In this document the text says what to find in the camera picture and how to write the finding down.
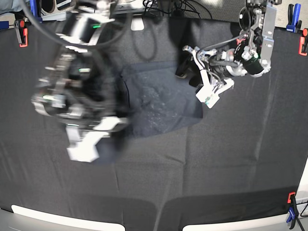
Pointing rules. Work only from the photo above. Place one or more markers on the red black clamp far left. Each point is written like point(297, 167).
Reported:
point(21, 33)

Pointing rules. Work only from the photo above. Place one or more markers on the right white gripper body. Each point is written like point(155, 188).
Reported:
point(107, 126)

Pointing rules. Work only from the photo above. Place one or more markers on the blue bar clamp far left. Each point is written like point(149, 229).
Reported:
point(35, 7)

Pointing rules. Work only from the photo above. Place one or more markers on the dark navy t-shirt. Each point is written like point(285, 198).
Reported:
point(160, 108)

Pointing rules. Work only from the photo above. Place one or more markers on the red black clamp far right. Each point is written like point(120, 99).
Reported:
point(303, 43)

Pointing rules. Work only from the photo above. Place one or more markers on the red blue clamp near right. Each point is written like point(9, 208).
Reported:
point(292, 210)

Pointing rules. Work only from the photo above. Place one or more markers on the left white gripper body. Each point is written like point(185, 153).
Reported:
point(205, 61)

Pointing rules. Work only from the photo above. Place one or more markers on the blue bar clamp far right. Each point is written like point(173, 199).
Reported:
point(294, 24)

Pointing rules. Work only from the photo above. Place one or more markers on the red black clamp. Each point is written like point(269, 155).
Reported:
point(21, 33)
point(303, 43)

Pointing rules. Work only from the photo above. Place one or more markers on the white tag on cloth edge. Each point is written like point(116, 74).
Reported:
point(137, 24)

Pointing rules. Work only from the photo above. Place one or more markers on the black table cover cloth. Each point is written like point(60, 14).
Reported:
point(242, 159)

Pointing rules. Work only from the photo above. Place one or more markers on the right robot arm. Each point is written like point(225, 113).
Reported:
point(83, 90)

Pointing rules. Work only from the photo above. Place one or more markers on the blue bar clamp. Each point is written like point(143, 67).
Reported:
point(35, 7)
point(294, 24)

